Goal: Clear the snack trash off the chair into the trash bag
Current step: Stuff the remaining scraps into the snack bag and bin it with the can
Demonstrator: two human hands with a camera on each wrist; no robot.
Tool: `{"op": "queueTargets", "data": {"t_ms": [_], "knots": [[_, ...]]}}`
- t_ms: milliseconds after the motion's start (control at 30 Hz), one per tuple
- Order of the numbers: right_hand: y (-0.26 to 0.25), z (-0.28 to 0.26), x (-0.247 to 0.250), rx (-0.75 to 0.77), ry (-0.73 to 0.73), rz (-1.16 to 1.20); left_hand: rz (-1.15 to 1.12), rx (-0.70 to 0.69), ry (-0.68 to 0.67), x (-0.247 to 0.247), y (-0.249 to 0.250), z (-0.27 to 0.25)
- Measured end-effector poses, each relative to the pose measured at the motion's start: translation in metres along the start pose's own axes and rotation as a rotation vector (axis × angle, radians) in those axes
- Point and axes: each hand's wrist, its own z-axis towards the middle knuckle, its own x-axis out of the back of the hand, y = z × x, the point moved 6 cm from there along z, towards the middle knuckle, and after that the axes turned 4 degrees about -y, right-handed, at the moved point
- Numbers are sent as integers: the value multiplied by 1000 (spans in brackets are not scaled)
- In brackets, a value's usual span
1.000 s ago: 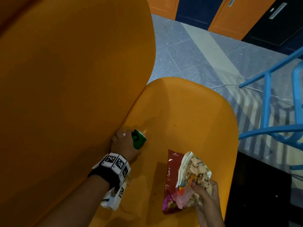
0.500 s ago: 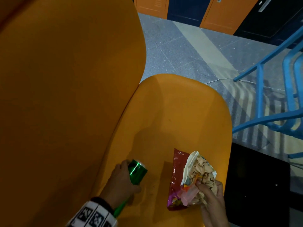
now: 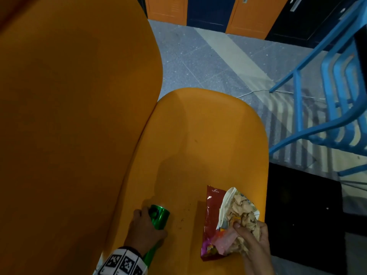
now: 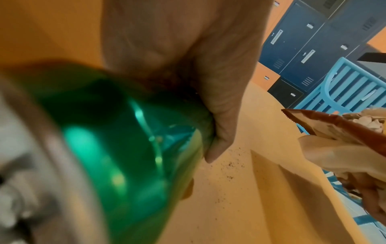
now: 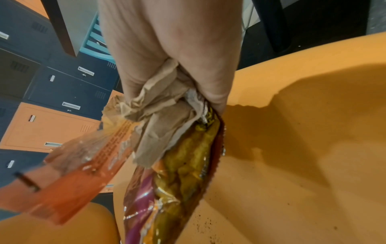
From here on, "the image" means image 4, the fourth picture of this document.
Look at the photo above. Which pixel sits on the person's right hand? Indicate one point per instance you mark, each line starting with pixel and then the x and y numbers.
pixel 375 205

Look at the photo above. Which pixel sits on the person's left hand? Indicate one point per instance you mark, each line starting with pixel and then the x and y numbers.
pixel 187 43

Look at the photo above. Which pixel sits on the brown snack packet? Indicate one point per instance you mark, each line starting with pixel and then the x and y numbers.
pixel 337 122

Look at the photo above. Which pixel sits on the green plastic bottle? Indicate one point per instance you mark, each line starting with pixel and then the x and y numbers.
pixel 120 147

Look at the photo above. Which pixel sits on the crumpled white paper pieces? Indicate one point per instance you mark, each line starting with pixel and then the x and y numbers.
pixel 368 120

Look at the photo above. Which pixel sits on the orange locker door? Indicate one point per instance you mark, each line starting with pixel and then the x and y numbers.
pixel 265 76

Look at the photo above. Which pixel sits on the black locker door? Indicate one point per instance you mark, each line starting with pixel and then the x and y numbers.
pixel 286 93

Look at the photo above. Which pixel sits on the blue metal locker cabinet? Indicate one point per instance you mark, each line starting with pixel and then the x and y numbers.
pixel 304 45

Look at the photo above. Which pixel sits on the light blue slatted chair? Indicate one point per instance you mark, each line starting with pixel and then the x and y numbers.
pixel 346 83

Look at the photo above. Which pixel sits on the scattered brown crumbs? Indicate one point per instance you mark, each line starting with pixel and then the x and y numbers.
pixel 230 164

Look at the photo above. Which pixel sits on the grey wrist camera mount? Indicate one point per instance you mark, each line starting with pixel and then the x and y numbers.
pixel 27 181

